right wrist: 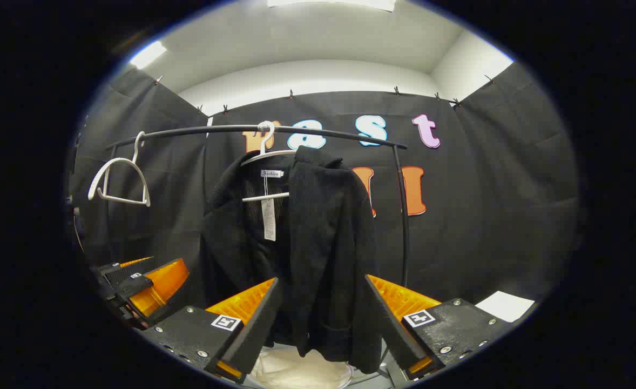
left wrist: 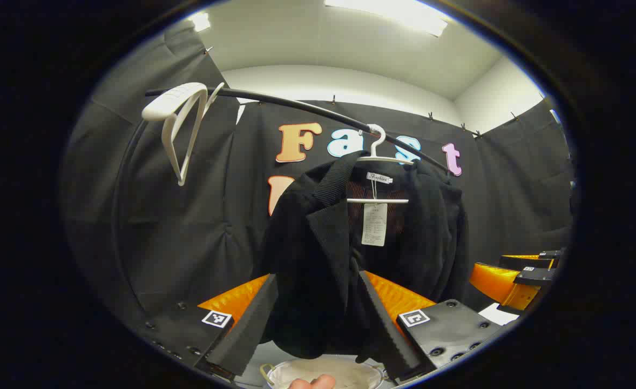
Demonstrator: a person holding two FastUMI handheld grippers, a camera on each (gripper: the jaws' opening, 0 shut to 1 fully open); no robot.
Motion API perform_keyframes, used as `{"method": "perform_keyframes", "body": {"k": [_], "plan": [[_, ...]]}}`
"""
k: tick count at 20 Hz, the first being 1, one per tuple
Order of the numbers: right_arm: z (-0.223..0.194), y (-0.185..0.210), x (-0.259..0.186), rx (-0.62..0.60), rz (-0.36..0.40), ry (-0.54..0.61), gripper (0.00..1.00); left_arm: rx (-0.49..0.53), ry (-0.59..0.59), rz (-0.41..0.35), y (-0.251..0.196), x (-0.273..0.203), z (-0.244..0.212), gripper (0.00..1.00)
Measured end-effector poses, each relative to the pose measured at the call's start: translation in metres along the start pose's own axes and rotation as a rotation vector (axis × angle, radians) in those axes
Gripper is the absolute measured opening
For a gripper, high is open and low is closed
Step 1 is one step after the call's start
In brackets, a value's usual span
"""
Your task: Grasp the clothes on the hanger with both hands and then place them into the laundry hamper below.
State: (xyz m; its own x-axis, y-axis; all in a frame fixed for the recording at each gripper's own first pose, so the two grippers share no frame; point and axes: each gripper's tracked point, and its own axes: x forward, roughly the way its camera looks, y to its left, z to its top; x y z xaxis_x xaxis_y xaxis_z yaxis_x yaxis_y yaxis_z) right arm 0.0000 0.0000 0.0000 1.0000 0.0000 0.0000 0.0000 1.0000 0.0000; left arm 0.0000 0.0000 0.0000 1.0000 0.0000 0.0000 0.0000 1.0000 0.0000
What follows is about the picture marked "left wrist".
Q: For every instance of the white laundry hamper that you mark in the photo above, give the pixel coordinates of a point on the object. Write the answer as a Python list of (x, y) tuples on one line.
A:
[(345, 373)]

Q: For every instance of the black clothes rail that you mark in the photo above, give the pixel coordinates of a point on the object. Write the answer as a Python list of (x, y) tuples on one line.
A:
[(285, 100)]

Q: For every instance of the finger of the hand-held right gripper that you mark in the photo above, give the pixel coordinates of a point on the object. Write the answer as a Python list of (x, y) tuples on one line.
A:
[(523, 262), (534, 276)]

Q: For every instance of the black backdrop cloth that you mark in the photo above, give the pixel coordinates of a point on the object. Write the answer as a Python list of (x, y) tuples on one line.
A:
[(188, 227)]

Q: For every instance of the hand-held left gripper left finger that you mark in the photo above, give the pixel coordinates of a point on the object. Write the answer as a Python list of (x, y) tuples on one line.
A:
[(248, 329)]

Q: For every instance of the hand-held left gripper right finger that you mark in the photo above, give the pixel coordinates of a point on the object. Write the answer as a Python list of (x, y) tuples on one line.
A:
[(388, 335)]

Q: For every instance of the small ceiling light panel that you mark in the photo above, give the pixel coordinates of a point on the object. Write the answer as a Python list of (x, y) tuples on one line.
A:
[(201, 21)]

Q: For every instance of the white paper hang tag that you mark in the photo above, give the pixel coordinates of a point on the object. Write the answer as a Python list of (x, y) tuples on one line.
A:
[(374, 224)]

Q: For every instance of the black jacket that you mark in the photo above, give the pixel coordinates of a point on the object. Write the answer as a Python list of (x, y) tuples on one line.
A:
[(318, 243)]

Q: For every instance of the large ceiling light panel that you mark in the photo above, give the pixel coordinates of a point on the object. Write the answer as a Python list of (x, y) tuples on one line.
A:
[(388, 12)]

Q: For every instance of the white plastic clothes hanger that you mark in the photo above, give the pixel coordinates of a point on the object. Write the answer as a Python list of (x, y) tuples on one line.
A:
[(383, 160), (167, 105)]

